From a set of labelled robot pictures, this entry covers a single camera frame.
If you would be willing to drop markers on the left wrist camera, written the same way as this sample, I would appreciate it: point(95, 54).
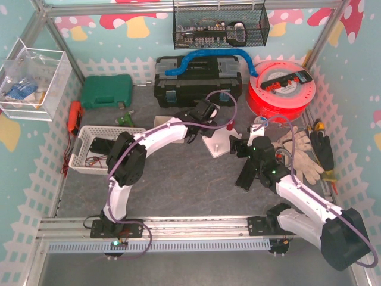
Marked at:
point(205, 111)

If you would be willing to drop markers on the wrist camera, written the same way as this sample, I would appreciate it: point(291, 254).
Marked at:
point(255, 131)
point(205, 111)

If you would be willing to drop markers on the solder wire spool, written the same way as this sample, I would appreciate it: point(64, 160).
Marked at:
point(261, 120)

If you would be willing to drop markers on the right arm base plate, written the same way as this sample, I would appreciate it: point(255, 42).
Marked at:
point(257, 226)

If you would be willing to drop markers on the white work glove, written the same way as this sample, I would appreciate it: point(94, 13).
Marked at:
point(303, 166)

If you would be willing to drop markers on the black toolbox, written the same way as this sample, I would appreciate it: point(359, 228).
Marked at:
point(202, 76)

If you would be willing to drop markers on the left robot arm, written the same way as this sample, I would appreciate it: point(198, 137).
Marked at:
point(126, 160)

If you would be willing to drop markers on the black rail plate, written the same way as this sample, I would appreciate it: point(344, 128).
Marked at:
point(248, 173)

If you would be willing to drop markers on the large red spring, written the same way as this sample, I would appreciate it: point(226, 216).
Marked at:
point(230, 126)

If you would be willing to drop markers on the red filament spool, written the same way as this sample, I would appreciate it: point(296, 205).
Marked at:
point(290, 101)

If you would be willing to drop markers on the orange multimeter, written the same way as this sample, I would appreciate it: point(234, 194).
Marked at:
point(74, 118)

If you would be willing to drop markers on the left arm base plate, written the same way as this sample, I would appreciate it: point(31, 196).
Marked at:
point(131, 230)

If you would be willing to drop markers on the blue white glove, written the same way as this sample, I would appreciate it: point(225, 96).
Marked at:
point(23, 90)

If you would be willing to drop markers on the clear acrylic wall box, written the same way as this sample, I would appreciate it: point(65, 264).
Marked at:
point(50, 69)

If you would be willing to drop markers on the green small tool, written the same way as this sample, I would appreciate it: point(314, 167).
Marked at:
point(126, 120)

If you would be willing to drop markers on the black wire mesh basket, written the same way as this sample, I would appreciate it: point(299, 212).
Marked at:
point(219, 24)

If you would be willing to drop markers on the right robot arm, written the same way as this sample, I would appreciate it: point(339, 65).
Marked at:
point(339, 234)

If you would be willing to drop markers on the white parts tray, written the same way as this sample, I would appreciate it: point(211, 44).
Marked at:
point(160, 122)

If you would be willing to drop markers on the white peg base plate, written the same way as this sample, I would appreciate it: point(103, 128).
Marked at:
point(219, 143)

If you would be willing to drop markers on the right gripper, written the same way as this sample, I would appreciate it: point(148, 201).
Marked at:
point(251, 166)

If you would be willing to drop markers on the grey slotted cable duct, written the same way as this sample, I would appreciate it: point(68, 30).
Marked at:
point(137, 247)

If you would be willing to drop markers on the green tool case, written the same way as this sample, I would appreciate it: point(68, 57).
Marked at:
point(106, 91)

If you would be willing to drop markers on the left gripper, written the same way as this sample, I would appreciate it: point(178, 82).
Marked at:
point(193, 131)

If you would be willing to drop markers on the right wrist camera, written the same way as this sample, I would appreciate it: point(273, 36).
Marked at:
point(255, 131)

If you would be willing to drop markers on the white plastic basket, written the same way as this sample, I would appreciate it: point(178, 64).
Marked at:
point(83, 142)

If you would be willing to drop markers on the black work glove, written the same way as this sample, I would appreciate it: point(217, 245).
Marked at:
point(324, 154)

